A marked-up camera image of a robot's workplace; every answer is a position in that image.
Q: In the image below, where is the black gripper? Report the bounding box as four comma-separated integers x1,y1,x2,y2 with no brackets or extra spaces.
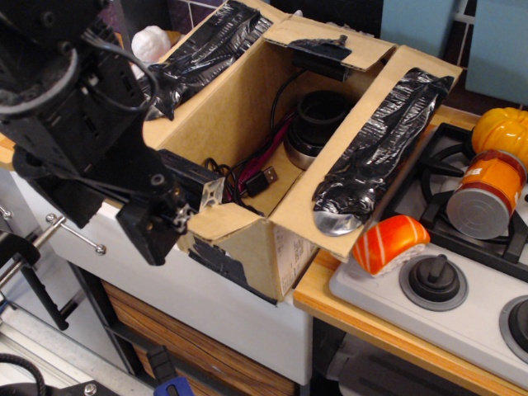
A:
1,18,225,266

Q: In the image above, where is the taped cardboard box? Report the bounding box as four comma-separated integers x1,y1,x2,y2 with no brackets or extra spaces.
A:
144,1,461,301

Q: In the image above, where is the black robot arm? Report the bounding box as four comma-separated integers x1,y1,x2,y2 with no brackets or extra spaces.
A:
1,1,195,266

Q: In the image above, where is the metal spoon under tape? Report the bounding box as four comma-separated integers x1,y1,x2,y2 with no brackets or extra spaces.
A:
313,211,362,237

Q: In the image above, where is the white toy sink cabinet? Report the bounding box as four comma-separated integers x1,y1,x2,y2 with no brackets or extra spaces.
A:
10,171,314,386

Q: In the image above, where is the white toy garlic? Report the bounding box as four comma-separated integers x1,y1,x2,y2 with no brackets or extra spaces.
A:
131,26,172,66

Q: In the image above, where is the black silver round speaker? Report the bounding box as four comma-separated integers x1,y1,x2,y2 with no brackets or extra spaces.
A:
284,90,352,170

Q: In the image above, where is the metal bar clamp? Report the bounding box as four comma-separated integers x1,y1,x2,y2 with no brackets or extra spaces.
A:
1,214,107,331

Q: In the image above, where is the toy salmon sushi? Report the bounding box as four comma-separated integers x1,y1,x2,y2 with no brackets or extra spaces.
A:
352,214,431,277

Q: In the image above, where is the black stove grate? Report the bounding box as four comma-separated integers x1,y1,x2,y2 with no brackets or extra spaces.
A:
382,123,527,282

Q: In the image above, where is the black stove knob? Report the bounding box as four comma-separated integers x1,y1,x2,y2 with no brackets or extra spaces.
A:
399,254,469,312
499,295,527,363

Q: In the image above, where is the orange toy can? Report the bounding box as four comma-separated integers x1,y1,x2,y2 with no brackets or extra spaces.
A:
445,149,527,240

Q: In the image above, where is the white toy stove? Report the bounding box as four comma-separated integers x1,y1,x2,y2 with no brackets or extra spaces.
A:
328,121,528,375

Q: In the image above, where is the orange toy pumpkin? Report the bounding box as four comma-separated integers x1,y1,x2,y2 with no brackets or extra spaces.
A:
471,107,527,167

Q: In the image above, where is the black usb cable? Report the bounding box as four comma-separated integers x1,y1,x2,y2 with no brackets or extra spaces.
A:
203,69,307,209

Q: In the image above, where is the magenta cable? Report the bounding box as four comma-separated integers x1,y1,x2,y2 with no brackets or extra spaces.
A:
224,117,297,204

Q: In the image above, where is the blue black clamp handle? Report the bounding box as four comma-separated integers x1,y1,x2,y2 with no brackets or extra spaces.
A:
146,346,194,396

